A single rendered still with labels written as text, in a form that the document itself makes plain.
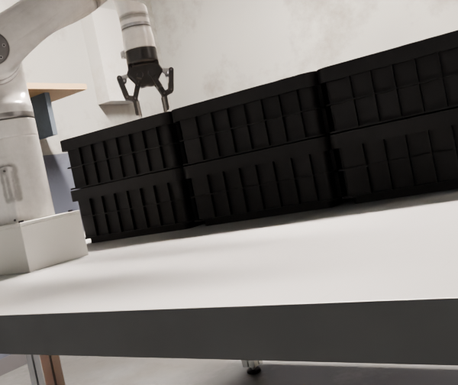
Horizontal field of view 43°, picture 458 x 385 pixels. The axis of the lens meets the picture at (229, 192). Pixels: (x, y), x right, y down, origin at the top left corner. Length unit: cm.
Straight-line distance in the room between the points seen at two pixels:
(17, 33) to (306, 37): 303
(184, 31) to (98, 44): 77
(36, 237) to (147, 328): 53
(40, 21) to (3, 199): 30
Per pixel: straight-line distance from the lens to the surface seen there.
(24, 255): 98
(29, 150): 103
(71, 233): 103
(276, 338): 41
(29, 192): 102
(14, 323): 61
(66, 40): 395
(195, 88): 439
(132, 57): 141
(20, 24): 106
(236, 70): 418
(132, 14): 143
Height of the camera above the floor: 79
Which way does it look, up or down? 2 degrees down
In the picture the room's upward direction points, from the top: 11 degrees counter-clockwise
